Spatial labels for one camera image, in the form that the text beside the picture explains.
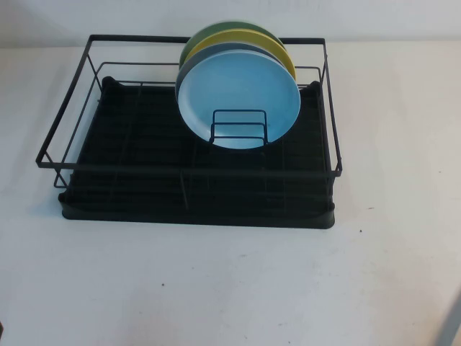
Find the green plate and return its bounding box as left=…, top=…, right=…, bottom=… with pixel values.
left=179, top=20, right=285, bottom=70

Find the grey-blue plate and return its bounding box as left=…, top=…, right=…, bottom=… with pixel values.
left=175, top=42, right=289, bottom=95

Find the black wire dish rack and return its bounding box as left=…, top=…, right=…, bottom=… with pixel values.
left=35, top=34, right=344, bottom=213

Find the yellow plate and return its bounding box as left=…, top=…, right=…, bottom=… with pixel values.
left=190, top=29, right=297, bottom=82

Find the black plastic drip tray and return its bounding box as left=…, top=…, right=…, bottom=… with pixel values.
left=57, top=75, right=338, bottom=230

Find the light blue plate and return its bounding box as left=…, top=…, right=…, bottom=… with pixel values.
left=176, top=49, right=302, bottom=151

